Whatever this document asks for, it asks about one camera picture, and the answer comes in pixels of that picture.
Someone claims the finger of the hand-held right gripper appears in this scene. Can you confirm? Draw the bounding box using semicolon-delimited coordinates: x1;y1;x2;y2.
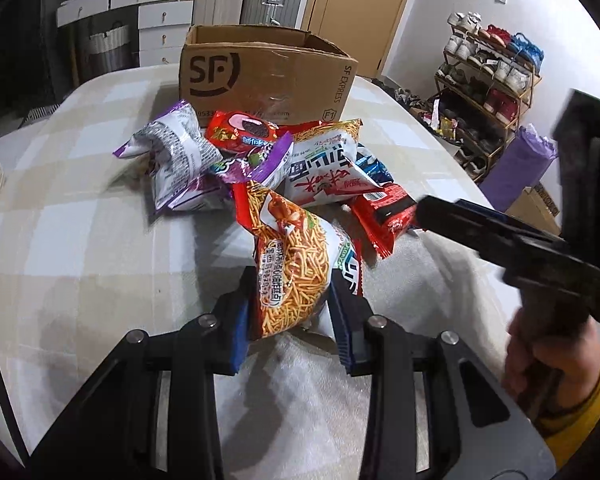
415;195;571;267
452;199;563;245

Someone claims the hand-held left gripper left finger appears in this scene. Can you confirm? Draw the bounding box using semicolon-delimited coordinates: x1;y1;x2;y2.
27;265;253;480

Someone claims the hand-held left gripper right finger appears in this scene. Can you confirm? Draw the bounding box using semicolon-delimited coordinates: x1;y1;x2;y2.
328;277;556;480

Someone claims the orange noodle snack packet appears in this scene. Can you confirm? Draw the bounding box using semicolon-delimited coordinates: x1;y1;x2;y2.
231;180;366;342

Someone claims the blue cookie packet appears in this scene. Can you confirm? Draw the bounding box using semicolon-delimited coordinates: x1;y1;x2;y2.
355;142;395;186

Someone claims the purple white snack packet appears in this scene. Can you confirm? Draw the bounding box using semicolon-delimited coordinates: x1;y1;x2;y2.
112;100;233;213

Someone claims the brown cardboard box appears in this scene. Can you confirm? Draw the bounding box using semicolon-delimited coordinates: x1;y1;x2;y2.
178;25;359;126

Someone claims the person's right hand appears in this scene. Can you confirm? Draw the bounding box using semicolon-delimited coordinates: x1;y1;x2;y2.
502;300;600;418

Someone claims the small cardboard box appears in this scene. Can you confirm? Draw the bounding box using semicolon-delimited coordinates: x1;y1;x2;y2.
505;182;563;238

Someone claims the purple yoga mat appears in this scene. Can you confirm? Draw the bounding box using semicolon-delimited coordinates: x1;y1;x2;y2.
477;125;561;213

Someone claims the red black snack packet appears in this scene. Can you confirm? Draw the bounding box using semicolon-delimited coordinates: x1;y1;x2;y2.
350;182;425;260

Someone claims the trash bin with wrappers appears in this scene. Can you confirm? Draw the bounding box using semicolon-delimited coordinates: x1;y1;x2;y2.
430;97;459;142

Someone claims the wooden shoe rack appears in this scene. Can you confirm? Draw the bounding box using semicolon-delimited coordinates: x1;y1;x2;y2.
434;20;543;181

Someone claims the pile of dark sneakers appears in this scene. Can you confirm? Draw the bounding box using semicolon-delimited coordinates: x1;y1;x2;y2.
372;77;441;121

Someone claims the white red noodle snack packet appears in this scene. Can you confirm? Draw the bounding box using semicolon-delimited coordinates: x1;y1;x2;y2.
280;119;386;208

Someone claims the purple candy packet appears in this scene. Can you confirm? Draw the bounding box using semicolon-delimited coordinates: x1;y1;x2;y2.
215;132;295;187

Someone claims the red cookie packet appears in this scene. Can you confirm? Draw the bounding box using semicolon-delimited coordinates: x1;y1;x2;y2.
205;110;293;161

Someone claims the silver suitcase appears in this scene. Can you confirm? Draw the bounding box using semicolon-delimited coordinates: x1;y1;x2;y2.
240;0;303;30

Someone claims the woven laundry basket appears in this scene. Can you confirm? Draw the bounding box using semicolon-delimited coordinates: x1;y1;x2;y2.
87;25;131;68

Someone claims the white drawer desk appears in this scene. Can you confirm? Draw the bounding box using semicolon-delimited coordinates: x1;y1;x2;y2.
55;0;196;68

